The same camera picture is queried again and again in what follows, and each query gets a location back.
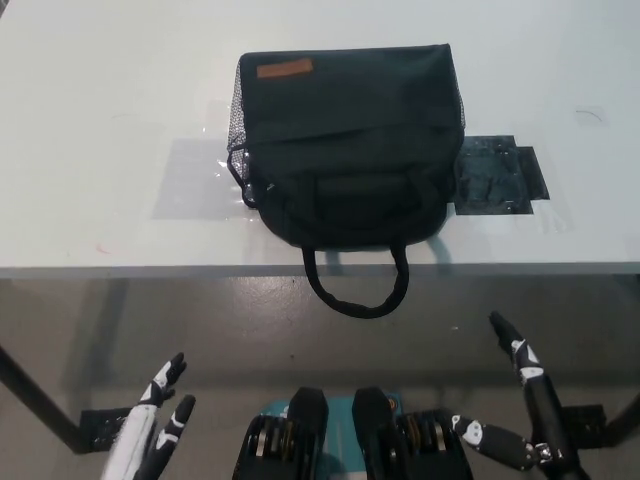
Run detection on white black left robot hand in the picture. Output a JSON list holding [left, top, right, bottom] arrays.
[[102, 352, 197, 480]]

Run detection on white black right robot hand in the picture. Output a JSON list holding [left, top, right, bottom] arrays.
[[449, 310, 567, 472]]

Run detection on black soft travel bag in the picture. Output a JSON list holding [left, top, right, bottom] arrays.
[[226, 42, 469, 319]]

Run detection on black teal robot body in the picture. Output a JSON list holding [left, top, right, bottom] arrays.
[[232, 385, 476, 480]]

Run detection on black floor tape patch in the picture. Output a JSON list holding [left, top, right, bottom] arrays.
[[79, 407, 137, 451], [548, 402, 609, 442]]

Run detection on black tape patch on table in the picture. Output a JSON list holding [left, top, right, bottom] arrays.
[[452, 133, 553, 217]]

